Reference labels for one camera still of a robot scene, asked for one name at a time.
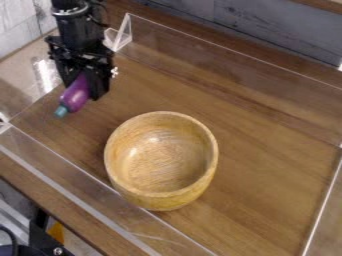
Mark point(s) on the clear acrylic tray wall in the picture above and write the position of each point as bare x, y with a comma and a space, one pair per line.
272, 203

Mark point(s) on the black clamp with screw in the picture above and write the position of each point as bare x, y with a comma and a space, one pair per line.
41, 243

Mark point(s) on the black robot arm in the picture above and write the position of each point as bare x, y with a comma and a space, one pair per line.
80, 25

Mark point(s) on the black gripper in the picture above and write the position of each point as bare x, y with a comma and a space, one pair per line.
71, 61

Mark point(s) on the brown wooden bowl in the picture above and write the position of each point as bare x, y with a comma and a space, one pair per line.
160, 159

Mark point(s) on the purple toy eggplant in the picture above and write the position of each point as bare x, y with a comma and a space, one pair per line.
73, 97

